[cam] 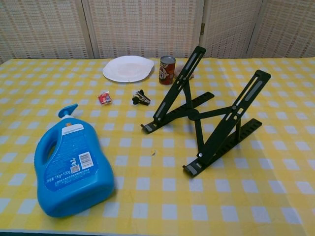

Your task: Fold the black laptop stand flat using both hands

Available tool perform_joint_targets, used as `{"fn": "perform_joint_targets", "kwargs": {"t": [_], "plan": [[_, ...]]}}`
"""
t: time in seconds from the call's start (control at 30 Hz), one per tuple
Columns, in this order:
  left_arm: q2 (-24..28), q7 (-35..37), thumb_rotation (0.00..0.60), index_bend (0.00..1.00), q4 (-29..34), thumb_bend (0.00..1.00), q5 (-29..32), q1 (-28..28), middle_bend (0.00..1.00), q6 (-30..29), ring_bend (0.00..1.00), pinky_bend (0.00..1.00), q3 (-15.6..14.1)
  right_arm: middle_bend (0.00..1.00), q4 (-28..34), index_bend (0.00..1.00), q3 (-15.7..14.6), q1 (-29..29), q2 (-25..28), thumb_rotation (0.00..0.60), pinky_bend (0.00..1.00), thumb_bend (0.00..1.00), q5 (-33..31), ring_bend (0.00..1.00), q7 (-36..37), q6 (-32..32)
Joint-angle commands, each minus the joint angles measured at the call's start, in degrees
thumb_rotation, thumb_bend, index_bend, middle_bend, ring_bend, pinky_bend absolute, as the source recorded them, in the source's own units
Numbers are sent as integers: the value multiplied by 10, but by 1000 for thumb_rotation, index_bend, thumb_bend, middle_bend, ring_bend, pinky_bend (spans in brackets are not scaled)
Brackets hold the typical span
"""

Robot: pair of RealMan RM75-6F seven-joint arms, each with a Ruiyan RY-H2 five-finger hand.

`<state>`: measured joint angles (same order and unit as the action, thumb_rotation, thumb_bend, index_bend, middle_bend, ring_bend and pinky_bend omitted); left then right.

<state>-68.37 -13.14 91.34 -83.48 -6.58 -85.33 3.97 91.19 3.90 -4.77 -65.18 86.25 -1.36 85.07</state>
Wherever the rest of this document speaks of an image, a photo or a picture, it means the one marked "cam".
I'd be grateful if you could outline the black folding stand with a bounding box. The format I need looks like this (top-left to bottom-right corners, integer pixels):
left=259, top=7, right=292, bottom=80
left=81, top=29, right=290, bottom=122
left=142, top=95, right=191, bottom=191
left=140, top=45, right=271, bottom=177

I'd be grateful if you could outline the black staple remover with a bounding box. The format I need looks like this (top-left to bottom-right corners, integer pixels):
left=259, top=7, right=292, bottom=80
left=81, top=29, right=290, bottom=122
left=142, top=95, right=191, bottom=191
left=131, top=89, right=152, bottom=106

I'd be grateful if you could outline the red drink can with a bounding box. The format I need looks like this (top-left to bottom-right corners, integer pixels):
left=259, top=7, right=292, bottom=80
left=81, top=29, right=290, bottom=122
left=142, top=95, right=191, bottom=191
left=158, top=56, right=176, bottom=86

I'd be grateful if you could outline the small red snack packet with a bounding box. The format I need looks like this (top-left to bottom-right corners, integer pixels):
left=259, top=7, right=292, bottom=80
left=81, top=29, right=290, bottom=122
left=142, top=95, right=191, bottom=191
left=97, top=91, right=113, bottom=106

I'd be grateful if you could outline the white paper plate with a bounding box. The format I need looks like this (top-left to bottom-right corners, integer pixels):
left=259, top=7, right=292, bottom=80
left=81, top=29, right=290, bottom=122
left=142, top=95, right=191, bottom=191
left=102, top=55, right=155, bottom=83

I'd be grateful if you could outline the beige woven folding screen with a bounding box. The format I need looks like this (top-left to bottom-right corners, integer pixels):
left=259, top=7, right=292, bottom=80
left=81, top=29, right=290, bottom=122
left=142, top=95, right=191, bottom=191
left=0, top=0, right=315, bottom=64

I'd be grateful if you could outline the blue detergent pump bottle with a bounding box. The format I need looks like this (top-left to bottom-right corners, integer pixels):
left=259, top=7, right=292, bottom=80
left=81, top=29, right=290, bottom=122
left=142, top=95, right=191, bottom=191
left=33, top=103, right=116, bottom=218

